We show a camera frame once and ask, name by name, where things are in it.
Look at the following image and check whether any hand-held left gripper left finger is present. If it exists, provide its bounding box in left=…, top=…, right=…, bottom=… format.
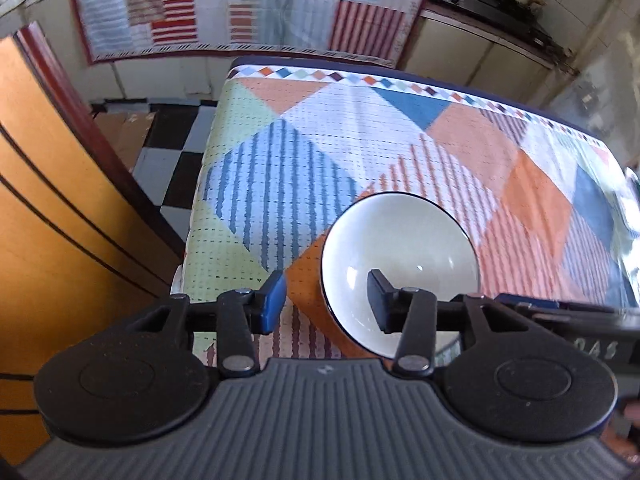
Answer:
left=129, top=270, right=287, bottom=380

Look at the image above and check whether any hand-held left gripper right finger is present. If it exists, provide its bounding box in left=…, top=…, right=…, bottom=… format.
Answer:
left=366, top=268, right=538, bottom=380

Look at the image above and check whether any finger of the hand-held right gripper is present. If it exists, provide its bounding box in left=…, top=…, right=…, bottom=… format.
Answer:
left=494, top=294, right=563, bottom=311

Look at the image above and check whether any white ribbed bowl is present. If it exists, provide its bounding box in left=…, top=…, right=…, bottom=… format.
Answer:
left=320, top=192, right=482, bottom=360

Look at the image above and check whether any patchwork tablecloth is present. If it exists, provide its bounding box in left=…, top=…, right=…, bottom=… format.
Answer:
left=184, top=57, right=640, bottom=362

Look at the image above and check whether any brown cardboard piece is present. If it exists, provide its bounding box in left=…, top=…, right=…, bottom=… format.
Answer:
left=94, top=111, right=157, bottom=173

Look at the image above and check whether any lower kitchen cabinet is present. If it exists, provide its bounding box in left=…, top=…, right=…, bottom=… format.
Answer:
left=399, top=4, right=568, bottom=107

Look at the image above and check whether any black gas stove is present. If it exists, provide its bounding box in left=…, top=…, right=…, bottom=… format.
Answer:
left=425, top=0, right=577, bottom=70

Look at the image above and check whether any striped patchwork counter cloth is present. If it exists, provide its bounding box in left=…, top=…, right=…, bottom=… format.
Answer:
left=69, top=0, right=437, bottom=69

